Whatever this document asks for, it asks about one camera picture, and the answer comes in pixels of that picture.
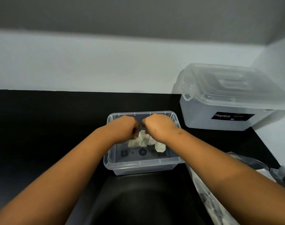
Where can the small clear bin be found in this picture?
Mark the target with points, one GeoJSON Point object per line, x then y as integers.
{"type": "Point", "coordinates": [142, 167]}

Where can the large translucent storage container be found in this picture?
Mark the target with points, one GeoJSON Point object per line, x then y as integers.
{"type": "Point", "coordinates": [196, 119]}

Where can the person's left forearm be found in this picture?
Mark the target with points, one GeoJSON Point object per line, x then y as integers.
{"type": "Point", "coordinates": [62, 180]}

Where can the person's left hand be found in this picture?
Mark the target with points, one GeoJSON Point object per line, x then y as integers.
{"type": "Point", "coordinates": [123, 130]}

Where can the person's right forearm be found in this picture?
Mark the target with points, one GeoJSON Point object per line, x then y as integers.
{"type": "Point", "coordinates": [227, 178]}

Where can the clear plastic bag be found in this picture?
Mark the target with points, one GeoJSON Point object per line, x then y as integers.
{"type": "Point", "coordinates": [250, 161]}

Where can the person's right hand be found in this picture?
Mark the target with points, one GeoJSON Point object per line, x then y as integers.
{"type": "Point", "coordinates": [161, 127]}

